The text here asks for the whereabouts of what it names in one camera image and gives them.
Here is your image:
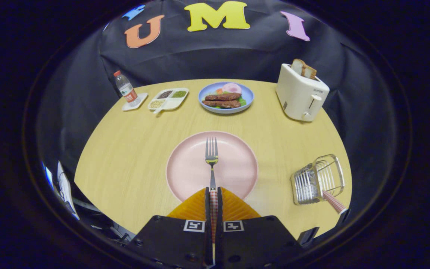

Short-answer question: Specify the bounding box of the white toaster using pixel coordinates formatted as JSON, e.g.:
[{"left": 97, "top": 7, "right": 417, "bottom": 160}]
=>
[{"left": 276, "top": 63, "right": 330, "bottom": 122}]

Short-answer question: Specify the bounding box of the white square coaster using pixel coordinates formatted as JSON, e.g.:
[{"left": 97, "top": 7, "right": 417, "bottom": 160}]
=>
[{"left": 122, "top": 92, "right": 149, "bottom": 112}]

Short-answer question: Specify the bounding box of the pink ham slice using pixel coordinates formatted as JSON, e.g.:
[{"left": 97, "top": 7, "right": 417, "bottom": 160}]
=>
[{"left": 221, "top": 83, "right": 242, "bottom": 95}]

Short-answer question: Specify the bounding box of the blue plate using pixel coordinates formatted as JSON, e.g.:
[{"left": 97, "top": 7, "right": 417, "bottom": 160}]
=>
[{"left": 198, "top": 82, "right": 255, "bottom": 114}]

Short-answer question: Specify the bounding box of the toast bread slice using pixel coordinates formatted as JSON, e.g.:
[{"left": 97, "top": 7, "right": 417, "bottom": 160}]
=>
[
  {"left": 302, "top": 64, "right": 317, "bottom": 80},
  {"left": 291, "top": 59, "right": 307, "bottom": 75}
]

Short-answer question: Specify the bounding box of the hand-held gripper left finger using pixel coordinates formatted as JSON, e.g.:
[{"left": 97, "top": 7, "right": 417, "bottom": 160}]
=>
[{"left": 127, "top": 187, "right": 215, "bottom": 269}]

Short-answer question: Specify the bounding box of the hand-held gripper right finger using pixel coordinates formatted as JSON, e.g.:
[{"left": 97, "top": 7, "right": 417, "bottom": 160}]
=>
[{"left": 216, "top": 187, "right": 307, "bottom": 269}]

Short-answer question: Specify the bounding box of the white divided condiment tray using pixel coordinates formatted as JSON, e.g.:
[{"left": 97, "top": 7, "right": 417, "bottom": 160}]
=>
[{"left": 147, "top": 88, "right": 189, "bottom": 114}]

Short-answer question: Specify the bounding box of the brown meat strip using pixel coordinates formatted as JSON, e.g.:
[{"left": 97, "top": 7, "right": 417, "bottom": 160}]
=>
[
  {"left": 205, "top": 93, "right": 242, "bottom": 101},
  {"left": 202, "top": 99, "right": 242, "bottom": 109}
]

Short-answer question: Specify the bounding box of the clear water bottle red label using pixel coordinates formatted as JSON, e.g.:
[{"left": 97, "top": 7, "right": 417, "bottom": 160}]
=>
[{"left": 113, "top": 70, "right": 140, "bottom": 106}]

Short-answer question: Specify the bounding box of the fork with checkered handle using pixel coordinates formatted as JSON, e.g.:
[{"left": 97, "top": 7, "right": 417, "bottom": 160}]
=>
[{"left": 205, "top": 137, "right": 219, "bottom": 264}]

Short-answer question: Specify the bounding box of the pink plate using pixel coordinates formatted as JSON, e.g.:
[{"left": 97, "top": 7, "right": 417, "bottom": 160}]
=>
[{"left": 166, "top": 131, "right": 259, "bottom": 202}]

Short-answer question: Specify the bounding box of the clear cutlery basket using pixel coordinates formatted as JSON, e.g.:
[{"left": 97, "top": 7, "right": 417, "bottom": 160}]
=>
[{"left": 290, "top": 154, "right": 346, "bottom": 205}]

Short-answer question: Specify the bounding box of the black backdrop cloth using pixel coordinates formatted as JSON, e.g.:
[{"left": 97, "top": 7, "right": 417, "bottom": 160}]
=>
[{"left": 38, "top": 0, "right": 411, "bottom": 239}]

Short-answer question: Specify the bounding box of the spoon with checkered handle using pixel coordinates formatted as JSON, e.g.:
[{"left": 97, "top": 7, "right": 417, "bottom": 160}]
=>
[{"left": 322, "top": 190, "right": 349, "bottom": 214}]

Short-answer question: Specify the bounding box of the white device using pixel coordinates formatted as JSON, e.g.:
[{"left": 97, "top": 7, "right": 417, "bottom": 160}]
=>
[{"left": 56, "top": 161, "right": 80, "bottom": 221}]

